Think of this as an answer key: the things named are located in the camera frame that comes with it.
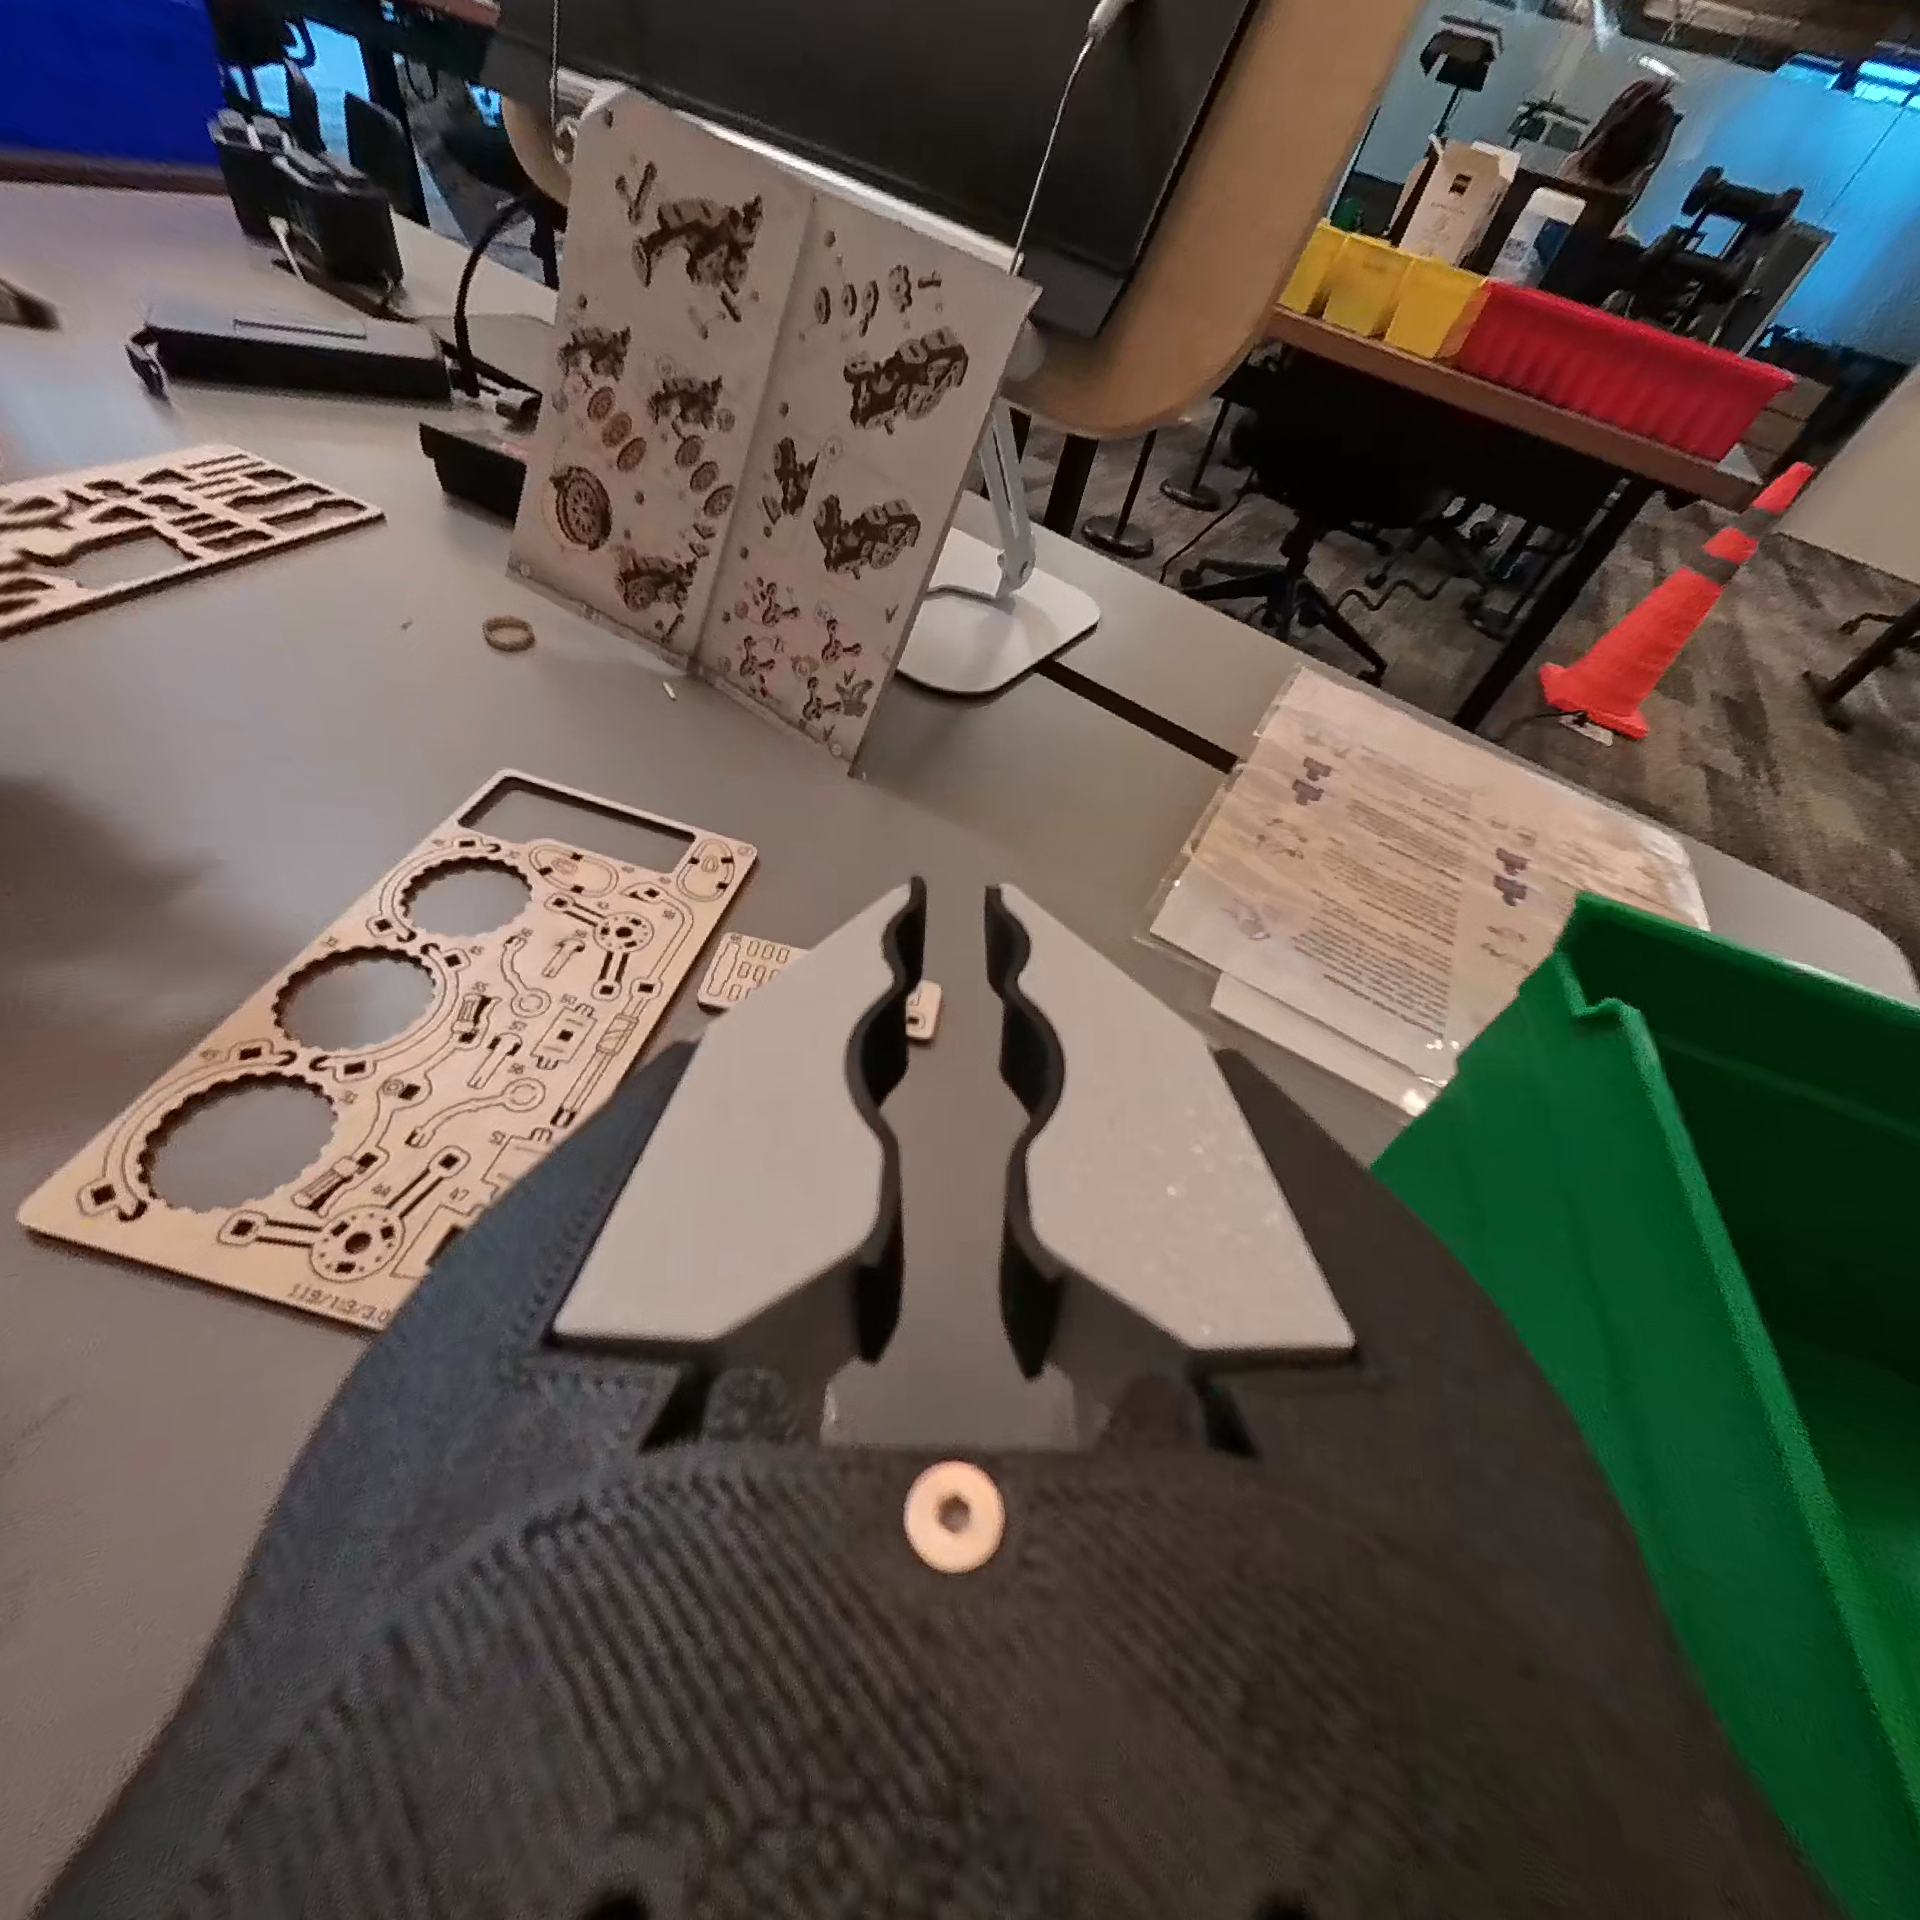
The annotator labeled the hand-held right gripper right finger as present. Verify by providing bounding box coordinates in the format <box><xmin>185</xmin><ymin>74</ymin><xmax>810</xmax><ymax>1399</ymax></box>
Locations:
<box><xmin>982</xmin><ymin>886</ymin><xmax>1359</xmax><ymax>1377</ymax></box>

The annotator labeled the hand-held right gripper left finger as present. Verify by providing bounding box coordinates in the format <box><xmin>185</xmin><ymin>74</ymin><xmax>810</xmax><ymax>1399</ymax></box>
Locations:
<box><xmin>551</xmin><ymin>878</ymin><xmax>933</xmax><ymax>1370</ymax></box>

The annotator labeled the grey desk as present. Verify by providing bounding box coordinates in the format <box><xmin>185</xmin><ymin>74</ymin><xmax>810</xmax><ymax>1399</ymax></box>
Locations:
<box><xmin>0</xmin><ymin>182</ymin><xmax>1920</xmax><ymax>1906</ymax></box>

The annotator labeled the office desk with bins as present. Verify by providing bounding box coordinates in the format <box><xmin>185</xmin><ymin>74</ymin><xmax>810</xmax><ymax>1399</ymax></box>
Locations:
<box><xmin>1265</xmin><ymin>306</ymin><xmax>1764</xmax><ymax>736</ymax></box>

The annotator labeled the small wooden panel piece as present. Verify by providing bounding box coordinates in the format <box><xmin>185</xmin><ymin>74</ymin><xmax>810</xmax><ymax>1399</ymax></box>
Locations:
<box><xmin>696</xmin><ymin>930</ymin><xmax>800</xmax><ymax>1011</ymax></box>

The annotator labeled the wooden sheet with round holes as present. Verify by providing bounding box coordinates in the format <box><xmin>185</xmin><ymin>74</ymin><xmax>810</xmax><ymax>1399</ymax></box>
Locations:
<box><xmin>18</xmin><ymin>769</ymin><xmax>758</xmax><ymax>1328</ymax></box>

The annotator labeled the shiny plastic document sleeve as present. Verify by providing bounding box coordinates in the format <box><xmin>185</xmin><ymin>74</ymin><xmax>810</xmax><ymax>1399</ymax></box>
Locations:
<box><xmin>1146</xmin><ymin>663</ymin><xmax>1711</xmax><ymax>1121</ymax></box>

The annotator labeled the green plastic bin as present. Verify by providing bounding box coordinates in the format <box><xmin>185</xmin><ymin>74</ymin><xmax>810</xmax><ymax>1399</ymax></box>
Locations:
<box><xmin>1370</xmin><ymin>896</ymin><xmax>1920</xmax><ymax>1920</ymax></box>

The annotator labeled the black swivel office chair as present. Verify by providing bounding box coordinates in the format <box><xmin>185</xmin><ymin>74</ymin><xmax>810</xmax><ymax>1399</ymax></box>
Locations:
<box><xmin>1184</xmin><ymin>360</ymin><xmax>1441</xmax><ymax>678</ymax></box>

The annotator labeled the printed instruction booklet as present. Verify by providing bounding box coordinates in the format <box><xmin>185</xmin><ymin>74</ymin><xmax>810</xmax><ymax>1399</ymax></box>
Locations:
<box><xmin>508</xmin><ymin>88</ymin><xmax>1040</xmax><ymax>776</ymax></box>

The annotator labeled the orange traffic cone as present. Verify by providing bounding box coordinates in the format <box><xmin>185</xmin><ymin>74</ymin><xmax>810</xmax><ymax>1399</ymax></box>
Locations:
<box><xmin>1541</xmin><ymin>462</ymin><xmax>1817</xmax><ymax>745</ymax></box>

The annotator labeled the wooden sheet with empty cutouts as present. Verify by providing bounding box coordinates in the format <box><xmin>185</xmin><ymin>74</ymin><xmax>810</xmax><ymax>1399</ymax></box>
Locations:
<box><xmin>0</xmin><ymin>448</ymin><xmax>384</xmax><ymax>640</ymax></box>

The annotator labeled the red plastic bin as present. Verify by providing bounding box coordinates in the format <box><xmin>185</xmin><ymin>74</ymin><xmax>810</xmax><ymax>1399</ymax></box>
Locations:
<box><xmin>1452</xmin><ymin>281</ymin><xmax>1797</xmax><ymax>460</ymax></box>

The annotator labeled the black flat device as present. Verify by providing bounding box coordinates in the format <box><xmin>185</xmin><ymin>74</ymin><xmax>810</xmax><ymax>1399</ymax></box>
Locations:
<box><xmin>133</xmin><ymin>306</ymin><xmax>455</xmax><ymax>408</ymax></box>

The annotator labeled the monitor with silver stand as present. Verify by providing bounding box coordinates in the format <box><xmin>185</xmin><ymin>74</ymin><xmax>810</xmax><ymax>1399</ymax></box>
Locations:
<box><xmin>479</xmin><ymin>0</ymin><xmax>1425</xmax><ymax>700</ymax></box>

